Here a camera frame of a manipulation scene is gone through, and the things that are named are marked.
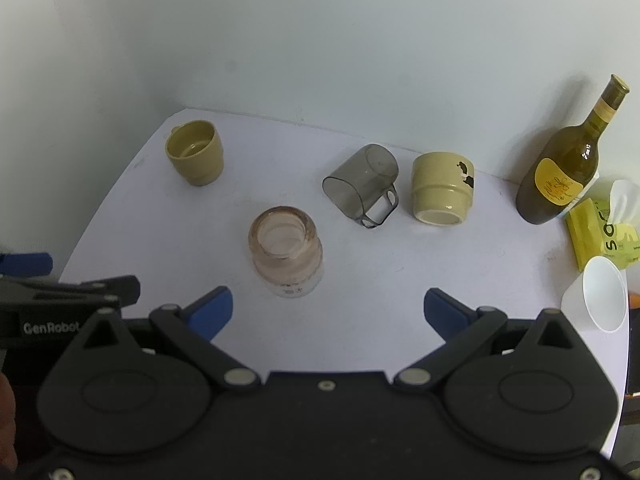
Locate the white paper cup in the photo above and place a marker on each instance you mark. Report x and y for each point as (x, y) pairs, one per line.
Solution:
(602, 292)

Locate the pink translucent glass cup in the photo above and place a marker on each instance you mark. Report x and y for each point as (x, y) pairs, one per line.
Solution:
(290, 260)

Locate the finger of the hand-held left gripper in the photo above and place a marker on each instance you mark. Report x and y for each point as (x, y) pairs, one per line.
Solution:
(27, 264)
(107, 287)

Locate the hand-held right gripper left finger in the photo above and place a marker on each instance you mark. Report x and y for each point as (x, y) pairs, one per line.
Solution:
(214, 311)

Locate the person's left forearm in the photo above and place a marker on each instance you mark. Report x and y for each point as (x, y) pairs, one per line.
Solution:
(6, 420)

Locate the olive plastic cup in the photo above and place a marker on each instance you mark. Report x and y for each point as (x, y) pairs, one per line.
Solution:
(196, 157)

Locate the yellow tissue pack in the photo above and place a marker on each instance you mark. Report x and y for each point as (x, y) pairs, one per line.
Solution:
(597, 232)

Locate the orange object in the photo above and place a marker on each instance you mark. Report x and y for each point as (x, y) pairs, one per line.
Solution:
(635, 301)

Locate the yellow ceramic printed cup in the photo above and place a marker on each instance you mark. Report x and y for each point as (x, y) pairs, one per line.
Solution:
(440, 187)

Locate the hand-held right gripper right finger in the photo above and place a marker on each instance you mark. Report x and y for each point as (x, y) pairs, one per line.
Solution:
(442, 311)

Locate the olive glass wine bottle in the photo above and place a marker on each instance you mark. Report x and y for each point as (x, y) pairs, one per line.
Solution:
(552, 185)

